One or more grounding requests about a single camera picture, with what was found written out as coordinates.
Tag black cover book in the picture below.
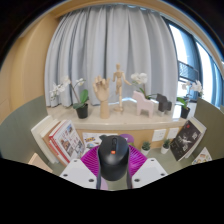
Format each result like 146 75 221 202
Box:
169 119 203 162

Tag black computer mouse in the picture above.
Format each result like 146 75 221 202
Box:
97 134 130 182

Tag light wooden desk shelf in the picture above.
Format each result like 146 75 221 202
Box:
46 99 198 151

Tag wooden artist mannequin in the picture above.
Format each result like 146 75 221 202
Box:
111 63 133 113

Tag pink horse figure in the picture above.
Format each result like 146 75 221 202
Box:
132 90 156 118

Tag tan notebook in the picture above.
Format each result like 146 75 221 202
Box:
27 152 54 174

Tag wooden hand model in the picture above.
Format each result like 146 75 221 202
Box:
92 75 112 120

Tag small succulent in white pot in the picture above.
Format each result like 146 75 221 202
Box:
140 140 152 157
160 139 172 155

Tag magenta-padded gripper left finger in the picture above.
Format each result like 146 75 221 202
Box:
59 143 103 190

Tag red and white magazine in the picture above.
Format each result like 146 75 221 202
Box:
49 119 86 166

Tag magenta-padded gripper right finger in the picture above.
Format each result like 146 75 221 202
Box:
126 143 169 189

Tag white wall power outlet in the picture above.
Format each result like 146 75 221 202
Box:
166 126 180 140
151 128 167 143

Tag glass window with dark frame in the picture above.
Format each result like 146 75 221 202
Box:
163 16 224 111

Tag orange-brown book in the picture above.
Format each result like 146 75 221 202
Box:
39 119 68 166

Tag food sticker sheet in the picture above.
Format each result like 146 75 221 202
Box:
191 146 213 166

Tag dark horse figure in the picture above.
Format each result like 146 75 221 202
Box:
155 93 173 114

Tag grey curtain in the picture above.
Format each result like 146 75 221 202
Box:
44 3 179 109

